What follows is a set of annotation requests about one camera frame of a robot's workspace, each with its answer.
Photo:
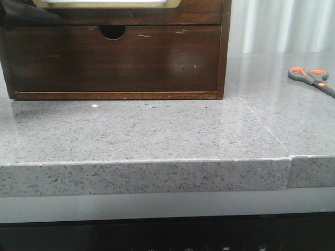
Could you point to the wooden drawer with label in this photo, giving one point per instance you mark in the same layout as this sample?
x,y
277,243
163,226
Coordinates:
x,y
186,13

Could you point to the grey orange handled scissors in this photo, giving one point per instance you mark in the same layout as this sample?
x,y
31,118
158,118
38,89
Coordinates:
x,y
315,78

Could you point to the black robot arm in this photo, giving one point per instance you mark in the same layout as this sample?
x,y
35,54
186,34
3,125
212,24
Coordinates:
x,y
16,14

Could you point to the dark wooden drawer cabinet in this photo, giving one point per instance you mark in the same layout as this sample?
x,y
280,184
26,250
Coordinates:
x,y
114,32

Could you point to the lower wooden drawer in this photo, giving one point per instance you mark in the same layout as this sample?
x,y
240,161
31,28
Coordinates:
x,y
144,58

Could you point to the black appliance control panel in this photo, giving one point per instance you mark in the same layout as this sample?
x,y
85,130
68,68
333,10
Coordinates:
x,y
297,231

